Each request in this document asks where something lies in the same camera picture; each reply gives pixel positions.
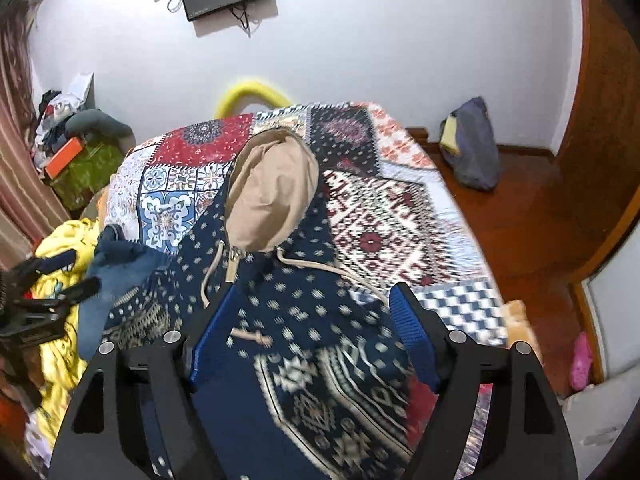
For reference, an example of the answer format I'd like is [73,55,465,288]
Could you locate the navy patterned hooded jacket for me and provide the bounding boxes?
[103,129,412,479]

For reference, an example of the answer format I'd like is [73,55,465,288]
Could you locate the pile of clothes and papers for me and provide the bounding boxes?
[30,73,94,171]

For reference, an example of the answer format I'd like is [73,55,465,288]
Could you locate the yellow cartoon fleece blanket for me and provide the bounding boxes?
[27,219,101,448]

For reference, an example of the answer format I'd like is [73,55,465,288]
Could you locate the blue denim jacket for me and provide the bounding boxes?
[77,224,169,361]

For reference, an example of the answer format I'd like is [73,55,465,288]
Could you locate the red gold striped curtain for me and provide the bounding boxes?
[1,0,68,270]

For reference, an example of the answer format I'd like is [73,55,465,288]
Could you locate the green patterned storage box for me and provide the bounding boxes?
[50,141,124,211]

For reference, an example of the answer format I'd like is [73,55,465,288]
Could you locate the orange box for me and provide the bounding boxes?
[44,138,84,179]

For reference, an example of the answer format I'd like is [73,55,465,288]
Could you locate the patchwork patterned bed quilt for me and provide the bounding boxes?
[102,101,509,480]

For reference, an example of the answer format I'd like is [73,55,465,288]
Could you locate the dark grey neck pillow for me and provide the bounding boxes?
[65,108,134,140]

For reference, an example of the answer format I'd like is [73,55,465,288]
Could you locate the pink slipper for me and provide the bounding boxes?
[570,332,593,391]

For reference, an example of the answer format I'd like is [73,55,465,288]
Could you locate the grey blue backpack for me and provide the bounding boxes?
[438,96,502,192]

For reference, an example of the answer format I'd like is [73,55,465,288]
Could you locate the white sliding wardrobe door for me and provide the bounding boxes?
[570,226,639,384]

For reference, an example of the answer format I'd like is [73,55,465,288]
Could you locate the white appliance with stickers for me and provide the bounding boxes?
[561,366,640,479]

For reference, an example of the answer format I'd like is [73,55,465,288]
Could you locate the yellow curved foam tube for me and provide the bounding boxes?
[214,79,292,119]

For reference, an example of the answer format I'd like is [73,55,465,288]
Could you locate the brown wooden door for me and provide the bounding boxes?
[556,0,639,276]

